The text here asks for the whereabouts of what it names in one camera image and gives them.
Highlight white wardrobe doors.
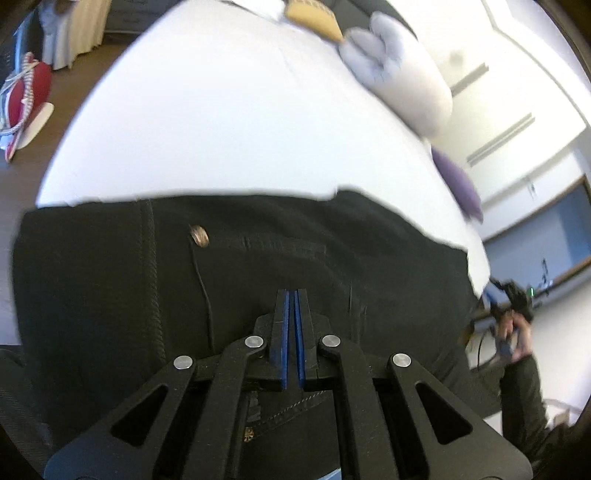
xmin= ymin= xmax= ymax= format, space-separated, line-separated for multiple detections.
xmin=433 ymin=1 xmax=590 ymax=240

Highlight dark right sleeve forearm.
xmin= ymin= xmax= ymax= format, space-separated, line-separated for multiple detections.
xmin=500 ymin=355 xmax=571 ymax=474

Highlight purple pillow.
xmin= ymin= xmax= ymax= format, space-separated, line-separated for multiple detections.
xmin=432 ymin=148 xmax=484 ymax=224

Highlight white bed sheet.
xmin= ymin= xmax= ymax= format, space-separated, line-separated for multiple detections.
xmin=36 ymin=1 xmax=490 ymax=293

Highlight cream curtain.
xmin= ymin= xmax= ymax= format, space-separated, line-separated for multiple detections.
xmin=39 ymin=0 xmax=111 ymax=70

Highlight tan yellow pillow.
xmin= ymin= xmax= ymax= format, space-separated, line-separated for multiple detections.
xmin=283 ymin=0 xmax=344 ymax=43

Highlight red white bag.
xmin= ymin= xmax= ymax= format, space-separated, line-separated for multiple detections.
xmin=1 ymin=52 xmax=54 ymax=163

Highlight person's right hand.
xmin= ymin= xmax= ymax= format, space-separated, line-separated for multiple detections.
xmin=495 ymin=310 xmax=533 ymax=365

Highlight black cable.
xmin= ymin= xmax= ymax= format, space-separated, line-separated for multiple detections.
xmin=469 ymin=322 xmax=509 ymax=370

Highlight black denim pants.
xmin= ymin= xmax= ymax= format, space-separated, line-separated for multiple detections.
xmin=6 ymin=191 xmax=488 ymax=471

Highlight blue wall mirror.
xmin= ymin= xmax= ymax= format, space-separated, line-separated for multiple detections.
xmin=485 ymin=178 xmax=590 ymax=291

